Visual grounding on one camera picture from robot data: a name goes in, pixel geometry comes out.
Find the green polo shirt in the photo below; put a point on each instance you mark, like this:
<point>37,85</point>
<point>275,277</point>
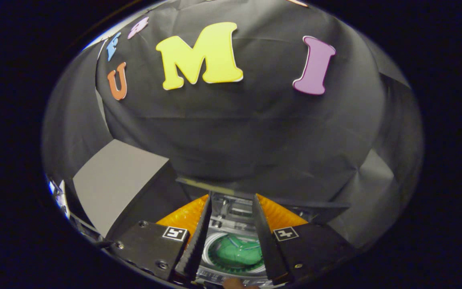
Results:
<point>235,253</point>

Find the dark washing machine lid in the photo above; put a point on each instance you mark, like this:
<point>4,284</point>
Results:
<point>319,208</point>

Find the grey washing machine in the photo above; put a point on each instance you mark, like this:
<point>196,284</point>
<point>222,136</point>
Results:
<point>223,229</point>

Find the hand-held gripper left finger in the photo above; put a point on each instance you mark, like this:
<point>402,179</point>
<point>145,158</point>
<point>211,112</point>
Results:
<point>199,241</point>

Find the black backdrop cloth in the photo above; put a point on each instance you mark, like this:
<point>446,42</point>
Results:
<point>255,132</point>

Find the grey cabinet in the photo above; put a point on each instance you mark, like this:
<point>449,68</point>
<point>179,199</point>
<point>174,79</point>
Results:
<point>114,180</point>

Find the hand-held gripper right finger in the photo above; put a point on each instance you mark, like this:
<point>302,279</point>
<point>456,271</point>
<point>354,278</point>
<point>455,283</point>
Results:
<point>265,241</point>

